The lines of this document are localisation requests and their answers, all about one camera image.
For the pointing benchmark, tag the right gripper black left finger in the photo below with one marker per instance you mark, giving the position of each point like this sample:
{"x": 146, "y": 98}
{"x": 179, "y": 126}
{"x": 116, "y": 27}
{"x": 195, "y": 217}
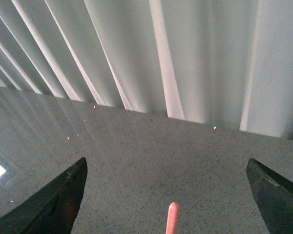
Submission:
{"x": 51, "y": 210}

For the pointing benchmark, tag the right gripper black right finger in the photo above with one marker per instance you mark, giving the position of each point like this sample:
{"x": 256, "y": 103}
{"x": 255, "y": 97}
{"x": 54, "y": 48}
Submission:
{"x": 273, "y": 195}

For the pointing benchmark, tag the pink chopstick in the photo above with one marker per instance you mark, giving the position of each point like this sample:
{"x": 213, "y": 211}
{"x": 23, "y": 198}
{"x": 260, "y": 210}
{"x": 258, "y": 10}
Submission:
{"x": 172, "y": 218}

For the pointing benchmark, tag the white pleated curtain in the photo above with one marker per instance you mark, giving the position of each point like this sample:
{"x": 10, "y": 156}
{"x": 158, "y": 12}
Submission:
{"x": 228, "y": 63}

